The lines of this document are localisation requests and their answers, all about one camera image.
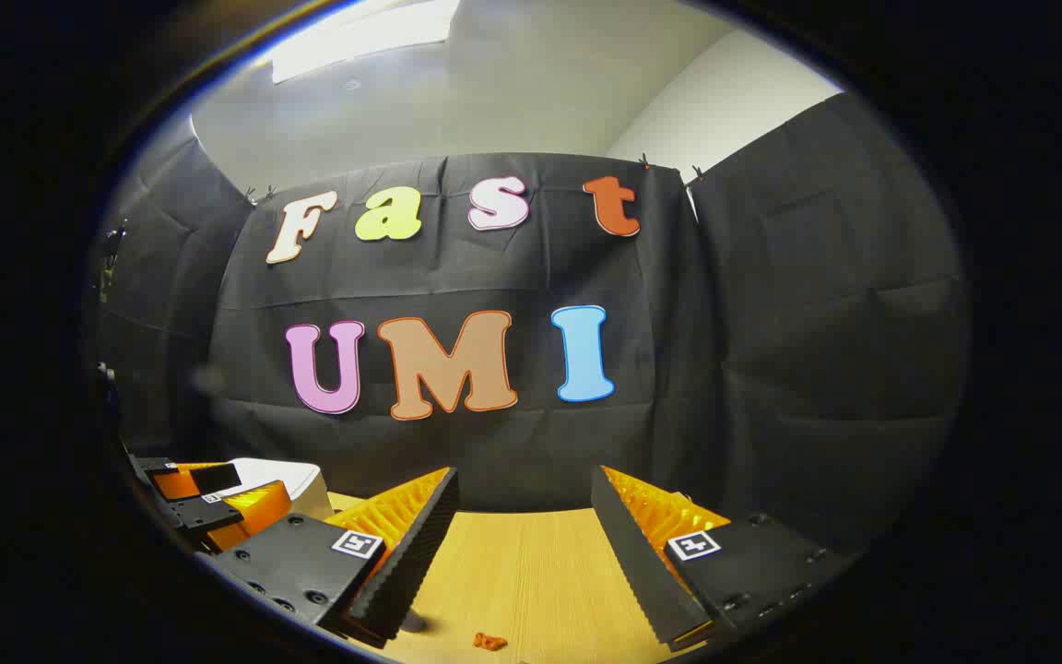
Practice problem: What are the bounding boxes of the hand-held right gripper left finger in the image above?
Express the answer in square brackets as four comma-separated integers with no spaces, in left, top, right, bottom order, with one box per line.
[202,466,461,646]

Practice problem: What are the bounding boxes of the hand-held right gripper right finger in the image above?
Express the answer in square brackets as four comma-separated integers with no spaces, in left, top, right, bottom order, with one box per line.
[589,464,866,653]

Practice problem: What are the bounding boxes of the black backdrop cloth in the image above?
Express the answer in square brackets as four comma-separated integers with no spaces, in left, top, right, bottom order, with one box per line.
[88,92,970,554]

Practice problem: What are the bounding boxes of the white desktop garbage bin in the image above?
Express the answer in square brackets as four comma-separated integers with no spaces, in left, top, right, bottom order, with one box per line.
[229,458,334,522]

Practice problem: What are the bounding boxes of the wooden desktop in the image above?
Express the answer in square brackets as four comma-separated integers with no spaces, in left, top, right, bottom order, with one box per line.
[326,492,712,664]

